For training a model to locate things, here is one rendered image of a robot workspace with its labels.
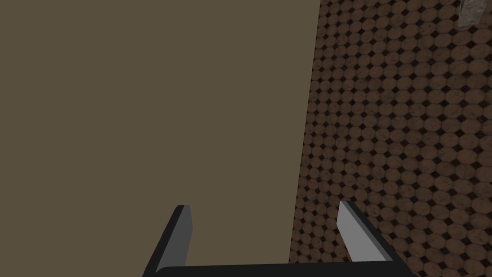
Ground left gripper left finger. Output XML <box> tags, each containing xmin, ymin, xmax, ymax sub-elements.
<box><xmin>147</xmin><ymin>204</ymin><xmax>193</xmax><ymax>272</ymax></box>

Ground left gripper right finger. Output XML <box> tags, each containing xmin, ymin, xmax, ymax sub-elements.
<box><xmin>336</xmin><ymin>200</ymin><xmax>404</xmax><ymax>266</ymax></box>

